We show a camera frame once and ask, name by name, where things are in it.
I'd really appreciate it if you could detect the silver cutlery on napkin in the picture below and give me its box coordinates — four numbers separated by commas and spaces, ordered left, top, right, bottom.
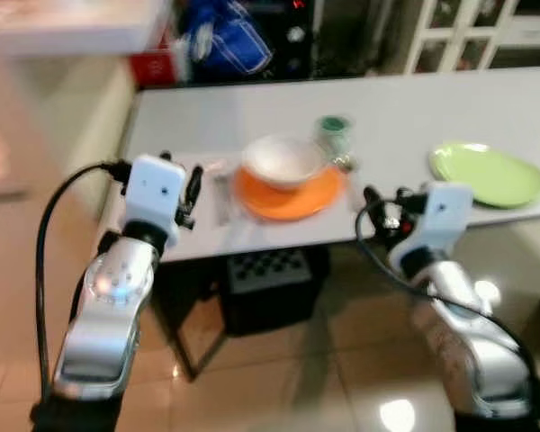
211, 166, 241, 228

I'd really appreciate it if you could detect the green cup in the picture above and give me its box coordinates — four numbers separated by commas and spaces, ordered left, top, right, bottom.
316, 114, 355, 163

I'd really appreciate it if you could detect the light green plate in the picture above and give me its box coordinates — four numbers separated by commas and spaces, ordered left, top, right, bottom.
428, 141, 540, 211

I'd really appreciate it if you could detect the orange plate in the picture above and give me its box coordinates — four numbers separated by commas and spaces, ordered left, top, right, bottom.
233, 164, 347, 223

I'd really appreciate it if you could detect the white bowl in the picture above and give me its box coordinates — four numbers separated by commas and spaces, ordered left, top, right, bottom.
240, 134, 329, 191

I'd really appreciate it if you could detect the red box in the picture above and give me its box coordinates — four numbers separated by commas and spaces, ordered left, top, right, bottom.
130, 25, 186, 89

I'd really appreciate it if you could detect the black plastic crate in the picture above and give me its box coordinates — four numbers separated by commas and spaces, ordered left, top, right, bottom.
219, 247, 333, 338

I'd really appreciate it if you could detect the black metal table leg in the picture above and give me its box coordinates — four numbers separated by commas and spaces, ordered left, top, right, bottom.
151, 261, 228, 381

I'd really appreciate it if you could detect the blue bag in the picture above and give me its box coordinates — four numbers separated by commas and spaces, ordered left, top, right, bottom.
180, 0, 275, 79

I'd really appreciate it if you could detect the white counter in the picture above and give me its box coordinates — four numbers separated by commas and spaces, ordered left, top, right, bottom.
0, 0, 174, 57

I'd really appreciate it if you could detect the white glass door cabinet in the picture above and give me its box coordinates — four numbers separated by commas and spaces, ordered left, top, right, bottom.
403, 0, 540, 76

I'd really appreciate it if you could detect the black oven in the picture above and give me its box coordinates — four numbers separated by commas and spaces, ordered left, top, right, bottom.
252, 0, 318, 79

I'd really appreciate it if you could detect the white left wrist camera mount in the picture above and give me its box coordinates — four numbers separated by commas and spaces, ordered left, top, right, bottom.
123, 154, 188, 240

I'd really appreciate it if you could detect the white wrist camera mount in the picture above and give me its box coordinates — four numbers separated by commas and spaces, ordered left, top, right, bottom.
403, 182, 474, 264
123, 154, 188, 240

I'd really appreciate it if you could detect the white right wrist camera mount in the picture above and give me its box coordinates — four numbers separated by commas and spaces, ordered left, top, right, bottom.
403, 182, 474, 264

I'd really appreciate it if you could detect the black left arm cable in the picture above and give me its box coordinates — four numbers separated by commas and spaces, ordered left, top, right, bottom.
34, 159, 132, 401

